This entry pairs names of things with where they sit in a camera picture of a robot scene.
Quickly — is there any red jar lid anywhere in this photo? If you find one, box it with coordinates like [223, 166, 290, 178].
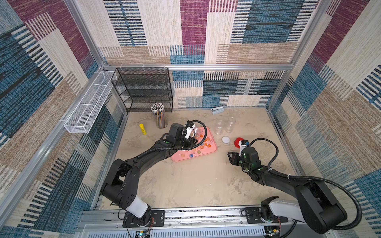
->
[234, 137, 243, 148]

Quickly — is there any white jar lid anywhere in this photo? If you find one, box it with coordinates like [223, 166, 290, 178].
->
[221, 136, 231, 144]

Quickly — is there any clear candy jar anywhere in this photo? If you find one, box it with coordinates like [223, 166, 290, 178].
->
[214, 119, 224, 135]

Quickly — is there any red lid candy jar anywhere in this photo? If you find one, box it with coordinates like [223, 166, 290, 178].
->
[225, 117, 236, 133]

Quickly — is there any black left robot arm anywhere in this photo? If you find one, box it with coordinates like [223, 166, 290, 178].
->
[100, 120, 207, 226]

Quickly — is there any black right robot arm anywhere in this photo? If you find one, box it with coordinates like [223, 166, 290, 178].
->
[228, 147, 347, 234]

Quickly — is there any pink plastic tray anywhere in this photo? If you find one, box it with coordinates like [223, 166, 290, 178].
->
[171, 127, 217, 162]

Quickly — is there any grey stapler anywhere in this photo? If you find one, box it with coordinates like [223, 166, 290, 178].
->
[210, 106, 225, 115]

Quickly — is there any black mesh shelf rack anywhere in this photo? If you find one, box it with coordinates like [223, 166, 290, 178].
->
[111, 67, 174, 112]

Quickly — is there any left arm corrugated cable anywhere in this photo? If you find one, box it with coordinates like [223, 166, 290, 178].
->
[136, 119, 208, 158]

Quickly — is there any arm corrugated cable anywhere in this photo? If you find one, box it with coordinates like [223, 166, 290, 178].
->
[248, 137, 363, 231]
[136, 119, 208, 158]

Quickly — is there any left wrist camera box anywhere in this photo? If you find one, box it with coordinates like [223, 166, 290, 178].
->
[184, 121, 196, 139]

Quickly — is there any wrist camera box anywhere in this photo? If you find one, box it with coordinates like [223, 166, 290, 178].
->
[238, 139, 250, 157]
[184, 121, 196, 139]

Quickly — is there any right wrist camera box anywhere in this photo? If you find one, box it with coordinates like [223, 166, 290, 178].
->
[238, 139, 250, 157]

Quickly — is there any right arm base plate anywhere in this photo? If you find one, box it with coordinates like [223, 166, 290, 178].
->
[241, 207, 289, 224]

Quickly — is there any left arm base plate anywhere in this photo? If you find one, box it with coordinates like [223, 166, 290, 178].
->
[123, 209, 165, 228]

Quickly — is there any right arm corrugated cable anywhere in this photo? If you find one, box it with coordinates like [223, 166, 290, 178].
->
[248, 137, 363, 231]

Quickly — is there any white mesh wall basket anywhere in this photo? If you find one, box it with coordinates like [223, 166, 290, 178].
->
[64, 71, 114, 134]

